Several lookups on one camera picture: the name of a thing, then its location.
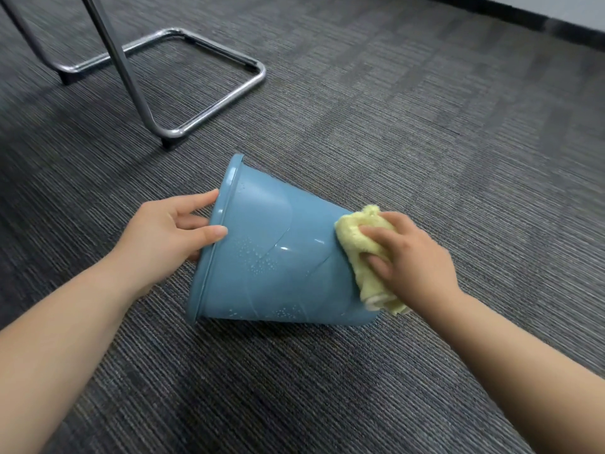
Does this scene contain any person's right forearm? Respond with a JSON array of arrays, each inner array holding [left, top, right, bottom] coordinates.
[[425, 288, 605, 454]]

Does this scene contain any yellow microfibre cloth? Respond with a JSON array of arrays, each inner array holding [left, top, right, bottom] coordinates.
[[334, 204, 412, 317]]

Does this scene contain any blue plastic bucket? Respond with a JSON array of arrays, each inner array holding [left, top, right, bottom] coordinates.
[[184, 153, 381, 327]]

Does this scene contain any person's left hand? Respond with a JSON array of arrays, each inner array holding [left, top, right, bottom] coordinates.
[[115, 189, 229, 298]]

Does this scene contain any person's left forearm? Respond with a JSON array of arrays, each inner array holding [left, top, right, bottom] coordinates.
[[0, 267, 142, 454]]

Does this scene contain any person's right hand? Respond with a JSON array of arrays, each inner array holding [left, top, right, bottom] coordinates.
[[358, 211, 464, 313]]

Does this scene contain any black mesh chair chrome frame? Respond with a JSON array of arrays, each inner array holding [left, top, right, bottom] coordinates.
[[0, 0, 267, 149]]

